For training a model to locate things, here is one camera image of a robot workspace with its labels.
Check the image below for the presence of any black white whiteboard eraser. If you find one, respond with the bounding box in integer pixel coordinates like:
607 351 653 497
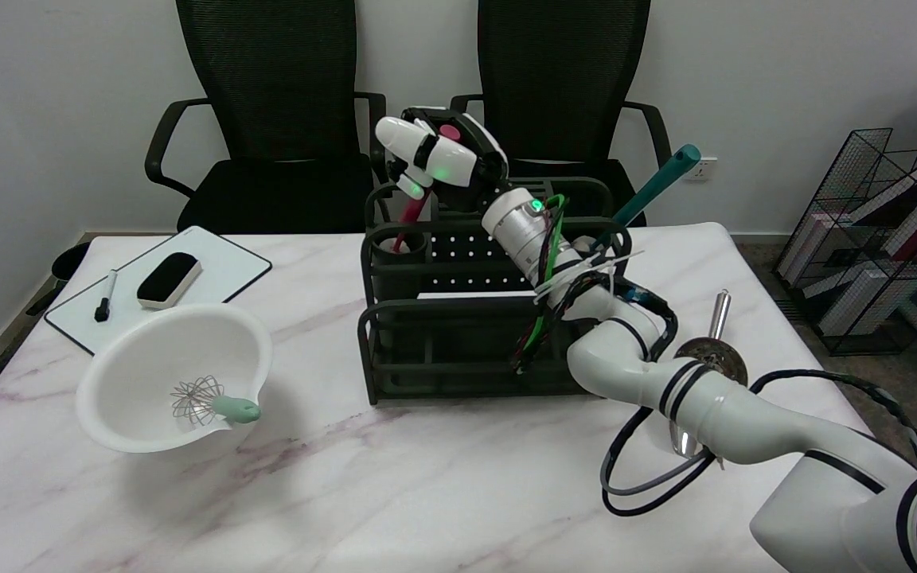
137 252 204 310

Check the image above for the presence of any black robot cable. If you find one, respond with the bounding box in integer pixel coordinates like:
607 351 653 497
510 199 917 516

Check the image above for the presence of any black whiteboard marker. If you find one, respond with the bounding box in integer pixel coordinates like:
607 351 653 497
95 269 119 323

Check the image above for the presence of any black chair base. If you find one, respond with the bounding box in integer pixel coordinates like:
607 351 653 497
26 241 93 317

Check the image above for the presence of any teal bottle brush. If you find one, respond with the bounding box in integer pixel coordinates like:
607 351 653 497
611 144 702 232

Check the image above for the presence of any black mesh office chair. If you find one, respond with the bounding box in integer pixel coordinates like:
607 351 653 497
447 0 674 232
145 0 389 234

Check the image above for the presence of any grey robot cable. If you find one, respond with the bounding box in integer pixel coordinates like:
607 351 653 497
599 414 714 497

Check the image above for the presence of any black wire book rack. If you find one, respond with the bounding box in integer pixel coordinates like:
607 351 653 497
773 127 917 357

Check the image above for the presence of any small white whiteboard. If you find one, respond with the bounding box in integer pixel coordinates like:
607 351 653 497
45 225 274 357

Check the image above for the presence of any shiny steel ladle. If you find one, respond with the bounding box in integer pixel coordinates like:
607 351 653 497
669 290 748 460

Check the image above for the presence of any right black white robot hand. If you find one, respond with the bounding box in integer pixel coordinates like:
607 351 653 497
373 106 511 214

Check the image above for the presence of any pink sponge bottle brush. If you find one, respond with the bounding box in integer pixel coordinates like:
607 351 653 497
389 124 461 254

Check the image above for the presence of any mint handled wire whisk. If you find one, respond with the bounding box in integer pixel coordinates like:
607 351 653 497
170 376 262 427

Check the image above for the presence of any dark green dish rack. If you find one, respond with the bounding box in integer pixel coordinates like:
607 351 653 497
357 177 634 405

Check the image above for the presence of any white plastic mixing bowl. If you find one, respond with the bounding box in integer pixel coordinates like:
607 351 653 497
76 302 274 454

